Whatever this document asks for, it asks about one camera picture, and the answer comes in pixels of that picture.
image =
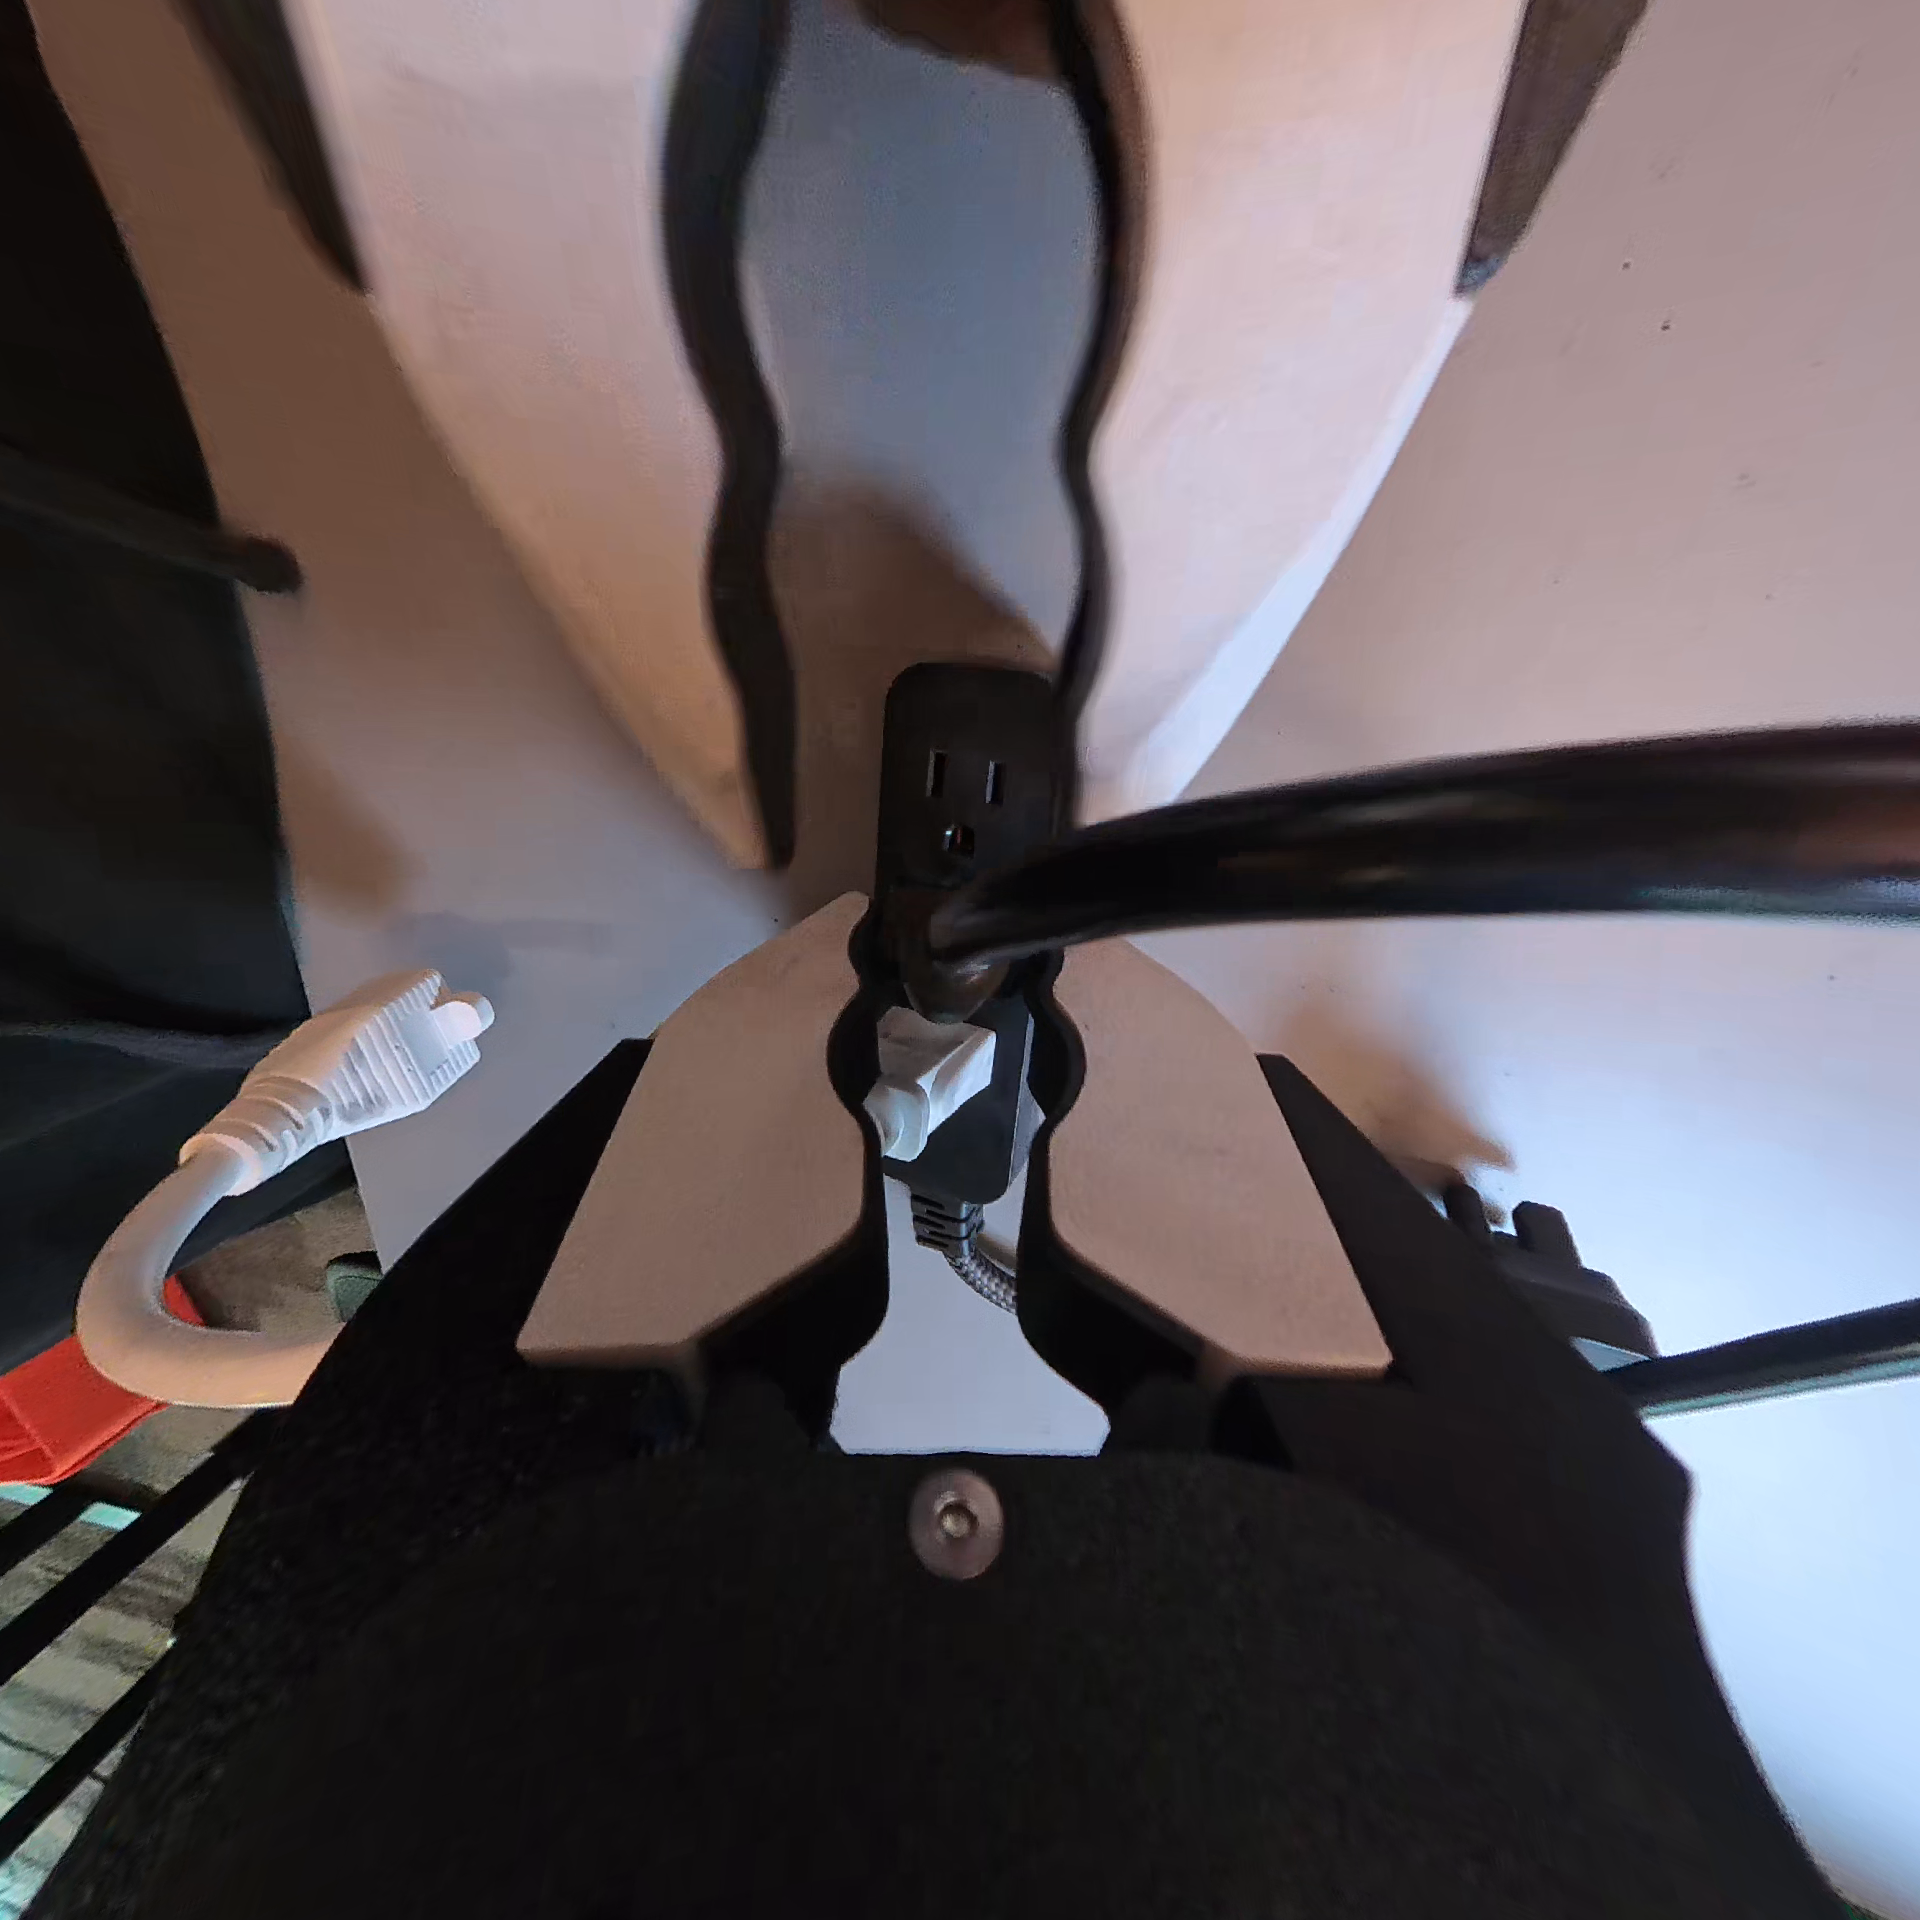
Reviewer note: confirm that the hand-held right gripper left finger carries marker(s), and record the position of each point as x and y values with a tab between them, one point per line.
719	1170

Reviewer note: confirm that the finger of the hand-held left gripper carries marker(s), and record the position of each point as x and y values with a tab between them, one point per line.
1290	301
541	301

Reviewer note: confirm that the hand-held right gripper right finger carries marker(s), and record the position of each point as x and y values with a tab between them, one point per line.
1199	1201

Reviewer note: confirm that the black power strip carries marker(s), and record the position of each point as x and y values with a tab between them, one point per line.
974	719

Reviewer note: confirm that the black mesh wrist pad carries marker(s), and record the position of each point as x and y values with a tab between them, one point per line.
117	748

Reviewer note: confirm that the red tote bag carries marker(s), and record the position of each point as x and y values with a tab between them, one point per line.
77	1396

